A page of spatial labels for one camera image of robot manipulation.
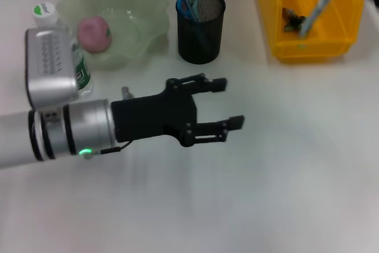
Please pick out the pink toy peach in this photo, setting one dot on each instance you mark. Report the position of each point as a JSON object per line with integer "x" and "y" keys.
{"x": 91, "y": 33}

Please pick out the blue scissors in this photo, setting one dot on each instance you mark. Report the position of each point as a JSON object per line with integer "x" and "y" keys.
{"x": 185, "y": 7}

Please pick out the clear green-label water bottle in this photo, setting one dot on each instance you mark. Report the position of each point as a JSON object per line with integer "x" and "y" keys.
{"x": 44, "y": 13}

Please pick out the black mesh pen holder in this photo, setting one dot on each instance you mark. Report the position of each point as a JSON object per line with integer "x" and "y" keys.
{"x": 199, "y": 48}

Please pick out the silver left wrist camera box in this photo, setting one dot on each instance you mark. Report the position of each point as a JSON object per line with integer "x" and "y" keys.
{"x": 48, "y": 66}

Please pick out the yellow plastic bin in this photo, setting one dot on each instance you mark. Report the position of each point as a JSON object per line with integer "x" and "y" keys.
{"x": 296, "y": 48}

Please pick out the green plastic wrapper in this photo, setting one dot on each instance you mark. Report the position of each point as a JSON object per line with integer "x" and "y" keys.
{"x": 291, "y": 22}

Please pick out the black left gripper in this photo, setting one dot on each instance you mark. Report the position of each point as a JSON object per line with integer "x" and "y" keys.
{"x": 154, "y": 116}

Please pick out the silver ballpoint pen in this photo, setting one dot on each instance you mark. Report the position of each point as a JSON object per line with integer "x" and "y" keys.
{"x": 319, "y": 7}

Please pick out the pale green wavy fruit bowl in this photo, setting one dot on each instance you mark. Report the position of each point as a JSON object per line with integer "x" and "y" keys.
{"x": 133, "y": 36}

